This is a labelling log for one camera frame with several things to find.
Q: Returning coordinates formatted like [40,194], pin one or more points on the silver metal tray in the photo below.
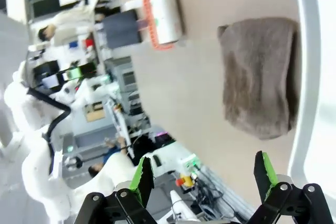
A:
[320,77]

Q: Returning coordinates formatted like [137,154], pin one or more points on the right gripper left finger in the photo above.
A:
[141,182]

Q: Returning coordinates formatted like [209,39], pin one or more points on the red emergency stop button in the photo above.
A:
[183,181]

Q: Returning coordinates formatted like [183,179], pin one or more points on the white box with green light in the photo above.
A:
[190,161]

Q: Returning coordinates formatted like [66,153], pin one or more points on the pink white lint roller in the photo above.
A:
[165,19]

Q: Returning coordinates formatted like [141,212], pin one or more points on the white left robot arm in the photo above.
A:
[34,176]

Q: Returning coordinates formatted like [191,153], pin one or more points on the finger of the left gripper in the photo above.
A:
[120,30]

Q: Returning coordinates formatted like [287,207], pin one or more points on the seated person in white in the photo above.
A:
[71,24]

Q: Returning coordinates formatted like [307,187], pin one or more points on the dark haired person in white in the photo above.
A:
[115,171]

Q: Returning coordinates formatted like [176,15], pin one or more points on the white tapered machine part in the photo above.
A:
[182,207]

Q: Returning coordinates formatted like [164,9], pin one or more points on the grey equipment rack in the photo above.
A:
[126,85]

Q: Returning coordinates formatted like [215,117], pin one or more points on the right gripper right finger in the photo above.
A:
[266,179]

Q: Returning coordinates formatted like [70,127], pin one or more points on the brown towel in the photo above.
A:
[257,77]

